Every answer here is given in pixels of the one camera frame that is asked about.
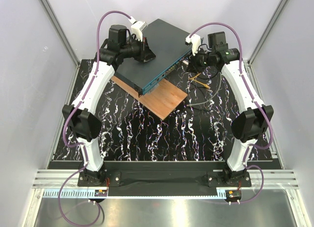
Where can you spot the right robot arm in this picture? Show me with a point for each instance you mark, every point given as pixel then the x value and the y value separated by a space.
pixel 254 115

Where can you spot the dark grey network switch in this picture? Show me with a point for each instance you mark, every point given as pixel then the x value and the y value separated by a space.
pixel 167 42

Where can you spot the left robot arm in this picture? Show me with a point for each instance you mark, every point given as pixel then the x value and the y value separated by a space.
pixel 80 119

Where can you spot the aluminium rail profile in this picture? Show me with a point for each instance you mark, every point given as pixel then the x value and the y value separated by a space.
pixel 273 179

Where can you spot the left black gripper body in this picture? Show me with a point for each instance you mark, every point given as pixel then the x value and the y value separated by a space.
pixel 137 48

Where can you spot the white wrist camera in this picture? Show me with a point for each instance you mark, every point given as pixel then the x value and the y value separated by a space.
pixel 137 28
pixel 195 41

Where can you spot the slotted cable duct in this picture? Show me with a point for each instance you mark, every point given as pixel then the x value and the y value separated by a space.
pixel 114 193

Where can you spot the aluminium frame post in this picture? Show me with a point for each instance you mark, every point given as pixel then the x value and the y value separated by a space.
pixel 270 25
pixel 61 34

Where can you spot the black marble pattern mat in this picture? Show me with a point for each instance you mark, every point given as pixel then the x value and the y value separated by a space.
pixel 199 129

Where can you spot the left aluminium frame post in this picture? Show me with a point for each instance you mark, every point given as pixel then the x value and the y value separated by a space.
pixel 61 34

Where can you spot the right aluminium frame post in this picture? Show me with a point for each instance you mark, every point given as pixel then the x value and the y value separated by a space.
pixel 270 25

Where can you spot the wooden base board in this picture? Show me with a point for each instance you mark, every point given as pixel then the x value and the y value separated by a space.
pixel 162 100

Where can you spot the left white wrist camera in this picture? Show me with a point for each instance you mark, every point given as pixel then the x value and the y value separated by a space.
pixel 137 28

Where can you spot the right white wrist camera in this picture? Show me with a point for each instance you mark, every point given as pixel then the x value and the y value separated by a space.
pixel 195 41

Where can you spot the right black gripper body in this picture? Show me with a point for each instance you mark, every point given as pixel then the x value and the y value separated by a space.
pixel 198 62

